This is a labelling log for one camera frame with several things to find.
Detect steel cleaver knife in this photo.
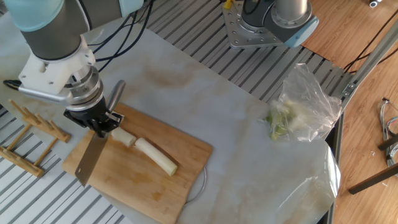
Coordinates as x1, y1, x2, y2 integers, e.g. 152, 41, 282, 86
75, 80, 127, 187

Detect short cut scallion piece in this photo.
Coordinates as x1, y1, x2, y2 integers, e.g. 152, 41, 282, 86
111, 126, 137, 147

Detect white scallion stalk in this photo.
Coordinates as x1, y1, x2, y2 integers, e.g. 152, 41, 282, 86
134, 137, 179, 177

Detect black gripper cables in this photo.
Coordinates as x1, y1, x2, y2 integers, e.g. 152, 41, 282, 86
88, 0, 155, 72

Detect silver robot mounting plate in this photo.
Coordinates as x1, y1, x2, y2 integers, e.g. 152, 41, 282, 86
222, 1, 293, 50

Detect aluminium frame beam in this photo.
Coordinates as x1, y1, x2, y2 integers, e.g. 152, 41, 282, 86
340, 20, 398, 109

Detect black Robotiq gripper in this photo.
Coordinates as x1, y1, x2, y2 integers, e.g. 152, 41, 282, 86
63, 98, 124, 138

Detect black floor cables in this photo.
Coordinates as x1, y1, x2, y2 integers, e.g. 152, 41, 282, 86
343, 9, 398, 75

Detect dark wooden bar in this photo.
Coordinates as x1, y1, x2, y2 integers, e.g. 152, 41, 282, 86
348, 162, 398, 195
377, 133, 398, 151

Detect bamboo cutting board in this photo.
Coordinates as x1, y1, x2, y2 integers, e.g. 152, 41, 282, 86
62, 104, 214, 224

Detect bundle of coloured wires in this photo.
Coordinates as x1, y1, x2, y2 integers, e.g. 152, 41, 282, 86
378, 97, 398, 169

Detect wooden peg rack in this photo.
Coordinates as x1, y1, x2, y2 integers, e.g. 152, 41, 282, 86
0, 98, 72, 179

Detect plastic bag of scallion scraps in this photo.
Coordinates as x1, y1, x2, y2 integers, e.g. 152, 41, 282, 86
264, 62, 343, 143

